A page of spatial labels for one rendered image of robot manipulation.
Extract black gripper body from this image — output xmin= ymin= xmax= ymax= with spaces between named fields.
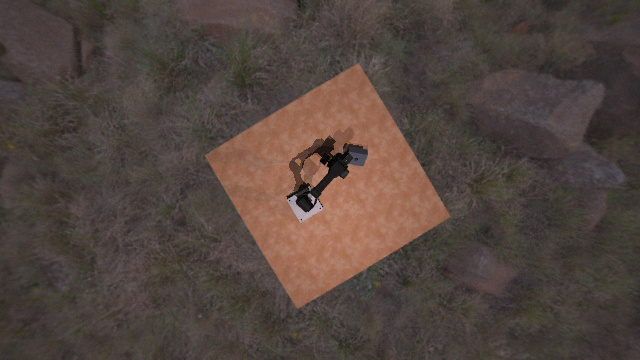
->
xmin=320 ymin=154 xmax=349 ymax=179

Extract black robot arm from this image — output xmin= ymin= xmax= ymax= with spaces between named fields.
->
xmin=295 ymin=151 xmax=353 ymax=213

